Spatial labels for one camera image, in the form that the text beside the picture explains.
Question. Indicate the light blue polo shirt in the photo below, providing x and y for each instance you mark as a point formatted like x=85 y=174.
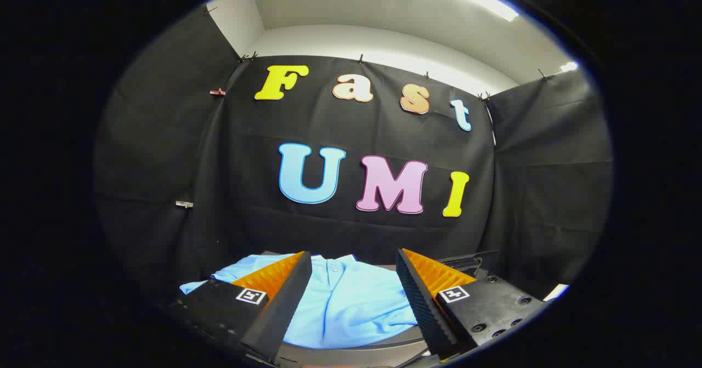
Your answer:
x=351 y=302

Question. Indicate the silver clip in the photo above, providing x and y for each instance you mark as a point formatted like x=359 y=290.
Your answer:
x=184 y=204

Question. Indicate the grey cabinet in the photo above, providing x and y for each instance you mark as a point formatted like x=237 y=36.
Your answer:
x=356 y=355

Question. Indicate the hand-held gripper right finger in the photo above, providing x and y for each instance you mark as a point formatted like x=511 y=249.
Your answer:
x=425 y=302

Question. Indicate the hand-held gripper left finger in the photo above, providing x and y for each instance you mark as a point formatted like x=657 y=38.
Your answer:
x=274 y=313

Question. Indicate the pink clip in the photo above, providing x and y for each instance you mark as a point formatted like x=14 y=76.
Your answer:
x=218 y=91

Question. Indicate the ceiling light strip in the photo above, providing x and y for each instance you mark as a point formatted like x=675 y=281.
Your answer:
x=569 y=66

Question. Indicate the black backdrop cloth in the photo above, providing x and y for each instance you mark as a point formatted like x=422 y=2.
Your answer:
x=340 y=231

